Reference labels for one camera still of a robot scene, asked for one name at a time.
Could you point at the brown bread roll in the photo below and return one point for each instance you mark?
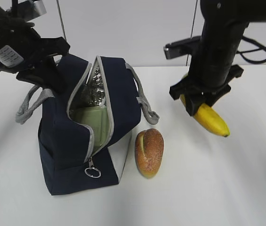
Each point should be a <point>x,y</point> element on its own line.
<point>149,148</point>

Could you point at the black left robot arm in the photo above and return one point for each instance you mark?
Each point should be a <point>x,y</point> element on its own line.
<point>24,52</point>

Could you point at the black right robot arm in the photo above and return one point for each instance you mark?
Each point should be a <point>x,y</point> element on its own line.
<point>212,53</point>

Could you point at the yellow banana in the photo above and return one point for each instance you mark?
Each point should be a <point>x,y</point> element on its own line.
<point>211,121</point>

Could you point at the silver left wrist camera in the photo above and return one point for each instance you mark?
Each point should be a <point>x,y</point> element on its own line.
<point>27,9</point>

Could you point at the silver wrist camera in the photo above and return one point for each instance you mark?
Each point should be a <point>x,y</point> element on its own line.
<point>182,47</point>
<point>27,9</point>

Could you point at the navy blue lunch bag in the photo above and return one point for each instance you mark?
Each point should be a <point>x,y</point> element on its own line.
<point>71,161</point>

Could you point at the pale green lidded container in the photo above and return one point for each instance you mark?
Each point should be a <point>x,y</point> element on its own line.
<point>97,118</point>

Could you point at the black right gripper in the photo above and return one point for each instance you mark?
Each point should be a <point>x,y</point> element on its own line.
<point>193,90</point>

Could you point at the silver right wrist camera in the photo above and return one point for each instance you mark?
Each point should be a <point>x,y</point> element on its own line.
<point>182,47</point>

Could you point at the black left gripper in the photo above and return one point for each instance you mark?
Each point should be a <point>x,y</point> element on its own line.
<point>25,53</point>

